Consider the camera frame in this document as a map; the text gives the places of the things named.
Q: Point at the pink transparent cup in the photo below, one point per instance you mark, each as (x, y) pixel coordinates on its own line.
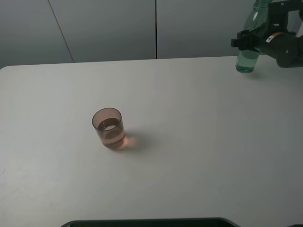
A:
(109, 126)

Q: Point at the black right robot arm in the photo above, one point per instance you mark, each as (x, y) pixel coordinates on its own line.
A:
(293, 57)

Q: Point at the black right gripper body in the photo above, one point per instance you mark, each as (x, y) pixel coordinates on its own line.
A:
(277, 42)

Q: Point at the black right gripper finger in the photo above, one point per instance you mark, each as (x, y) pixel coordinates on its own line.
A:
(264, 29)
(247, 40)

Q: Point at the green transparent water bottle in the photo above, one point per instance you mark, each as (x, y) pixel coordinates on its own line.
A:
(247, 59)

